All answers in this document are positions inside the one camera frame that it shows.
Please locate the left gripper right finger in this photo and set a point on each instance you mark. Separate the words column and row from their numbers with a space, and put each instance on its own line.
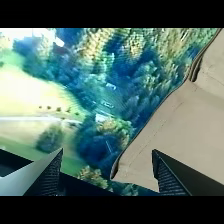
column 180, row 181

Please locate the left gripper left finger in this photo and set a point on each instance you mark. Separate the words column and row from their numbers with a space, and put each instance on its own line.
column 40, row 180

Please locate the brown garment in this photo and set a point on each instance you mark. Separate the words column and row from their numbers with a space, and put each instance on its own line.
column 186, row 126

